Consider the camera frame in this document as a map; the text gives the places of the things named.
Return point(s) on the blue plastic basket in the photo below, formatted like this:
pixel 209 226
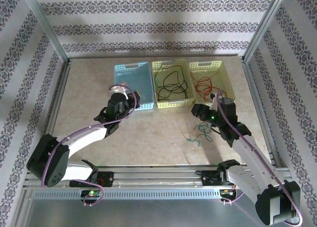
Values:
pixel 133 76

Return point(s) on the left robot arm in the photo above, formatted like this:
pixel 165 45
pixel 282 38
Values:
pixel 84 138

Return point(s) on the small circuit board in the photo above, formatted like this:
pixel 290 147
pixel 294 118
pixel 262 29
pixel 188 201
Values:
pixel 227 193
pixel 91 193

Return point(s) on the pale yellow plastic basket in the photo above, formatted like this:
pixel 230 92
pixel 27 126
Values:
pixel 226 78
pixel 173 104

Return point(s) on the grey metal panel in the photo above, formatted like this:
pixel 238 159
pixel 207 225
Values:
pixel 153 213

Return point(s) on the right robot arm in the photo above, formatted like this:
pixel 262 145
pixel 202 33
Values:
pixel 247 157

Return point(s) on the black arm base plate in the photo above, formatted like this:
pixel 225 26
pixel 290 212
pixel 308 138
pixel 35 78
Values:
pixel 106 180
pixel 210 180

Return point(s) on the aluminium enclosure frame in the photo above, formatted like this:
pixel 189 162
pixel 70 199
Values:
pixel 158 177

